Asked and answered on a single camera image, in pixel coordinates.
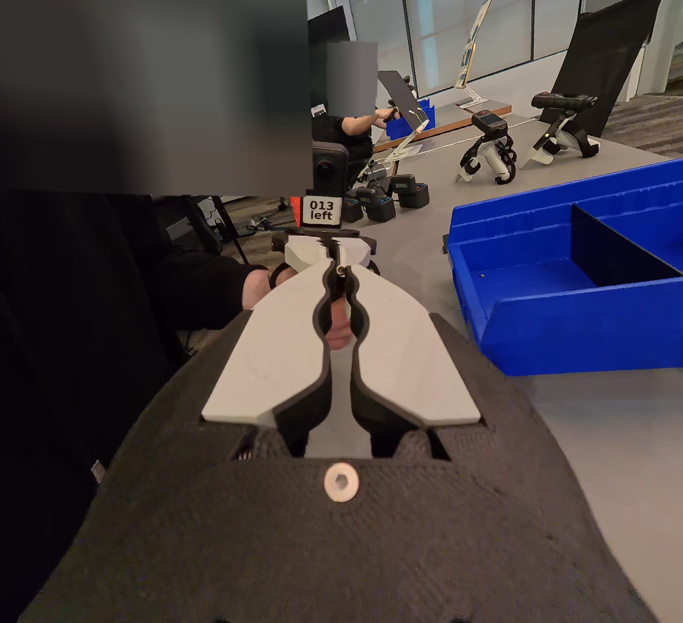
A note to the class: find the brown background table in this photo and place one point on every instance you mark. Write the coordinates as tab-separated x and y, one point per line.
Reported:
453	119

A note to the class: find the black board on stand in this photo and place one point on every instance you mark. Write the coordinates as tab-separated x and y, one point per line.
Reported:
403	97

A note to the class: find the person's left hand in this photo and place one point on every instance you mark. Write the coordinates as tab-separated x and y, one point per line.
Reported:
256	289

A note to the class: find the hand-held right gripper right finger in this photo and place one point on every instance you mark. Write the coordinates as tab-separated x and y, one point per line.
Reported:
416	361

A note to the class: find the blue plastic bin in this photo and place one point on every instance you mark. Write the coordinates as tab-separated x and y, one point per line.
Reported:
560	324

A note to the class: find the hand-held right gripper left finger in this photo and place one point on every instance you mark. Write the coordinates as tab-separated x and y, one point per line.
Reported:
267	356

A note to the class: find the background instruction stand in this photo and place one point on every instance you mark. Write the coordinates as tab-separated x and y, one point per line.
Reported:
475	47

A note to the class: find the small blue bin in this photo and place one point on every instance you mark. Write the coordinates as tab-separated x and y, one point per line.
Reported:
397	127

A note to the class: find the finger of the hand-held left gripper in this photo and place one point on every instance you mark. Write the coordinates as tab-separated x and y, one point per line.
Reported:
307	252
356	254

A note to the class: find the spare hand-held gripper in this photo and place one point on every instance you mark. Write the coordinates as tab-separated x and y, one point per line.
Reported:
491	148
560	127

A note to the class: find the black bin divider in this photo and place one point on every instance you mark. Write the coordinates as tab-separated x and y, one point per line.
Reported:
613	249

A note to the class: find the person's left forearm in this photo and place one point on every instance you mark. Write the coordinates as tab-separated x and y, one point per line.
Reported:
213	287

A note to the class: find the orange traffic cone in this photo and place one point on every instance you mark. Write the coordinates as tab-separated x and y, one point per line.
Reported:
295	209

